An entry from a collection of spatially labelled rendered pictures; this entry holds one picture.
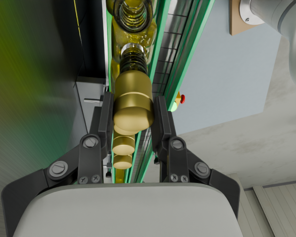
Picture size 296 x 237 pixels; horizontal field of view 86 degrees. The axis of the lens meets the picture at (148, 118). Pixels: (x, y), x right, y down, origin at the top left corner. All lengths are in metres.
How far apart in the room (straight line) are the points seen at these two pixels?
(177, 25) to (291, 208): 7.40
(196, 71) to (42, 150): 0.78
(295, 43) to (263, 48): 0.40
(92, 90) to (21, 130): 0.34
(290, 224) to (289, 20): 7.13
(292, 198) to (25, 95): 7.66
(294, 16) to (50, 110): 0.62
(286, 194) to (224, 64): 6.98
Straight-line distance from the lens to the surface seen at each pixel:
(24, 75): 0.24
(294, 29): 0.61
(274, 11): 0.68
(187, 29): 0.41
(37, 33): 0.27
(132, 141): 0.24
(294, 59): 0.58
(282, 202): 7.58
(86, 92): 0.55
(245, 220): 5.14
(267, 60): 1.05
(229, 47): 0.89
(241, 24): 0.83
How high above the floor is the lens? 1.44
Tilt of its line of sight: 39 degrees down
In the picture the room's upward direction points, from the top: 175 degrees clockwise
